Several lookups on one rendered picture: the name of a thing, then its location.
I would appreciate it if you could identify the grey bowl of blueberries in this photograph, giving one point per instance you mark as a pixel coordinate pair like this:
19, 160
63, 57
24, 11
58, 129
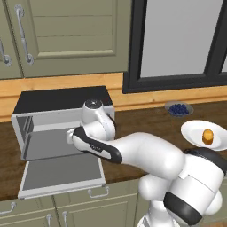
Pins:
178, 109

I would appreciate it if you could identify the olive base cupboard door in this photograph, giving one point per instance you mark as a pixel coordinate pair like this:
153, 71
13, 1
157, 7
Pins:
26, 222
100, 215

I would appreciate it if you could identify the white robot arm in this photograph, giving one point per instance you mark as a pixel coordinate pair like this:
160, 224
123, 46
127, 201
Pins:
153, 153

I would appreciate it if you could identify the black framed window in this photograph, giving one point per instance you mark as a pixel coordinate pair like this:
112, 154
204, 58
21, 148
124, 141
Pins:
177, 38

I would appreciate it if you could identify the toaster oven glass door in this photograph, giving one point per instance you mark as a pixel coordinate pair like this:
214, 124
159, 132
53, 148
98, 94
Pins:
62, 173

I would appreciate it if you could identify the narrow olive drawer front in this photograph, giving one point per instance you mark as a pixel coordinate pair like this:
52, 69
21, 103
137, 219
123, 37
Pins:
29, 207

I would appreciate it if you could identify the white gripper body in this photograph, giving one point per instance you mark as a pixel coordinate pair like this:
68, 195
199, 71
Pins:
69, 136

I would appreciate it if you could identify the wide olive drawer front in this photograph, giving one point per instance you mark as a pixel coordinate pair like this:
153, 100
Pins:
118, 192

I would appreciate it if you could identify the silver black toaster oven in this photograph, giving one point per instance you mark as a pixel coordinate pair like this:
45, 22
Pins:
59, 99

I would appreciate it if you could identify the white plate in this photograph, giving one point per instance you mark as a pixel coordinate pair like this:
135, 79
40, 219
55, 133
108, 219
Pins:
192, 134

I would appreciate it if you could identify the orange brown food piece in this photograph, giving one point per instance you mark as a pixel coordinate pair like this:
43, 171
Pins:
207, 136

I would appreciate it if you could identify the narrow olive wall cupboard door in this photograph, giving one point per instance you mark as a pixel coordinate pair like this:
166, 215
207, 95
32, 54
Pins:
7, 32

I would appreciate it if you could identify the wide olive wall cupboard door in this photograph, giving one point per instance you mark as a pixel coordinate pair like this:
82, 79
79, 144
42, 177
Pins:
74, 35

